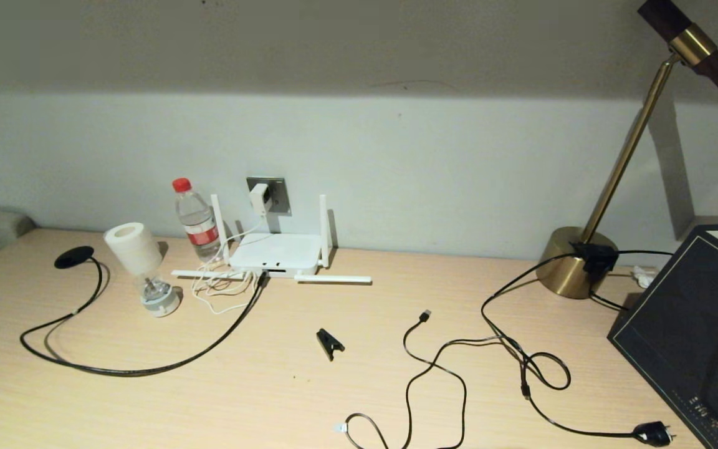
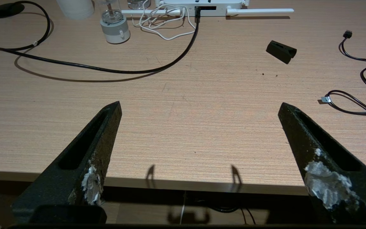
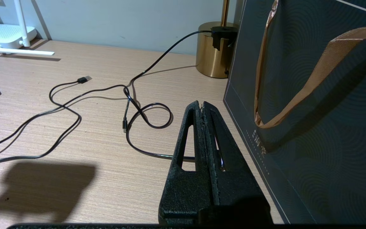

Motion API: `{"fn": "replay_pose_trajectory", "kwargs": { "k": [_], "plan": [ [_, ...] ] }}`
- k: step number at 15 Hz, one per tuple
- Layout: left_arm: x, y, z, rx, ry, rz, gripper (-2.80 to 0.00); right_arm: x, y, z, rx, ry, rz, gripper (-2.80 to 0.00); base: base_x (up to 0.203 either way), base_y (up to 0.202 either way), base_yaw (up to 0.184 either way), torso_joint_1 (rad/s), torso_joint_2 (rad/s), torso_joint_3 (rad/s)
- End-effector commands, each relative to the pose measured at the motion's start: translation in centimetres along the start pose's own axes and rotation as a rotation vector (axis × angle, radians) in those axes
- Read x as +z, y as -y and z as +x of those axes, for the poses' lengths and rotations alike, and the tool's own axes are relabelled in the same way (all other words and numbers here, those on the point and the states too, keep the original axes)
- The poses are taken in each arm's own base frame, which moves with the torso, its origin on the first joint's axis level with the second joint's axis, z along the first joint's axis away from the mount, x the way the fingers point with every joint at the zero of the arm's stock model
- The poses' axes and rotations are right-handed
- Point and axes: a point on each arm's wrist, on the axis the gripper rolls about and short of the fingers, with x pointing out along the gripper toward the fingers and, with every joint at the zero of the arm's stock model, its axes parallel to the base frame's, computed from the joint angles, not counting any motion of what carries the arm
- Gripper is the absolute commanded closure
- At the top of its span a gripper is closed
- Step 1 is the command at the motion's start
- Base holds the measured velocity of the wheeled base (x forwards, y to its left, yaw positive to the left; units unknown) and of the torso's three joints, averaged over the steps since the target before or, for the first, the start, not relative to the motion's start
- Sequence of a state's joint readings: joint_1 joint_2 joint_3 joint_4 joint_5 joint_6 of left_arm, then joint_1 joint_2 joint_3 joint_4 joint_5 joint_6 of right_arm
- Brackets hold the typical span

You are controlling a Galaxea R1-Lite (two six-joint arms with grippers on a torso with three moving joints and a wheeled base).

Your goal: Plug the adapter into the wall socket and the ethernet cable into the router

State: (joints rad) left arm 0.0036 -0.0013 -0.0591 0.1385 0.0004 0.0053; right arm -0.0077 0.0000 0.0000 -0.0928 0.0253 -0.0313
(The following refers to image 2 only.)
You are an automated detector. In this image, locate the black ethernet cable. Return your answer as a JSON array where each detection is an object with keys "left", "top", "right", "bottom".
[{"left": 0, "top": 0, "right": 201, "bottom": 74}]

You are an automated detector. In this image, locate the white router with antennas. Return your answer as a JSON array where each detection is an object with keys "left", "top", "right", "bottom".
[{"left": 121, "top": 0, "right": 295, "bottom": 17}]

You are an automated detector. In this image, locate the black desk cable grommet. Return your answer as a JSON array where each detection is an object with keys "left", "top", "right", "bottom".
[{"left": 0, "top": 3, "right": 25, "bottom": 18}]

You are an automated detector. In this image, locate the thin white power cable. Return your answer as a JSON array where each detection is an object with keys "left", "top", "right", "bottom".
[{"left": 132, "top": 0, "right": 197, "bottom": 41}]

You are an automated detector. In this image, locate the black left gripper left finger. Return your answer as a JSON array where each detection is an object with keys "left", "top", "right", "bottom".
[{"left": 11, "top": 101, "right": 122, "bottom": 225}]

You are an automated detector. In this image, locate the small black clip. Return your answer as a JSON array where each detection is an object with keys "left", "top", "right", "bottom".
[{"left": 266, "top": 40, "right": 297, "bottom": 65}]

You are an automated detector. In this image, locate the black USB cable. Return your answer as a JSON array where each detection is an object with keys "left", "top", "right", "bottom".
[{"left": 339, "top": 30, "right": 366, "bottom": 67}]

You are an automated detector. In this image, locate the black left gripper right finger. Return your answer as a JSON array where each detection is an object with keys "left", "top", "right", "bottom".
[{"left": 278, "top": 102, "right": 366, "bottom": 225}]

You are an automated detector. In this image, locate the small lamp white shade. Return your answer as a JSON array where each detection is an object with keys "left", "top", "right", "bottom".
[{"left": 56, "top": 0, "right": 131, "bottom": 44}]

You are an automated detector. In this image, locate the black cable white tip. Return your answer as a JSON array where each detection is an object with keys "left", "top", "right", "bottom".
[{"left": 320, "top": 44, "right": 366, "bottom": 119}]

